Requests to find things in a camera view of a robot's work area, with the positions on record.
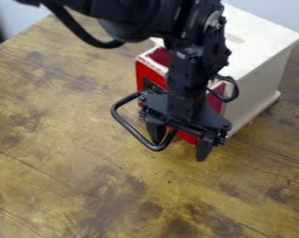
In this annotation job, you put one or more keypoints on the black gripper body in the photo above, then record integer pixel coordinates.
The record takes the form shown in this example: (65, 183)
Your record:
(181, 107)

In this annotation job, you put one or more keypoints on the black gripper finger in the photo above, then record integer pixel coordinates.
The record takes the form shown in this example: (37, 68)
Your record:
(157, 132)
(203, 147)

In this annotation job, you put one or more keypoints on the black metal drawer handle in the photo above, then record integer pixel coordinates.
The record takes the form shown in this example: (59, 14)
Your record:
(150, 88)

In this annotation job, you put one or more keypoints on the red drawer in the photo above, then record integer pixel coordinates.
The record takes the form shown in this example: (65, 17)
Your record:
(150, 66)

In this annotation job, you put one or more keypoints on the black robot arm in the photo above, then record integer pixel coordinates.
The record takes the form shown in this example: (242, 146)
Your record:
(190, 27)

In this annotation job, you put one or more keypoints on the white wooden drawer cabinet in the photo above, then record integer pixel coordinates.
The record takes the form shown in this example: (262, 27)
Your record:
(260, 45)

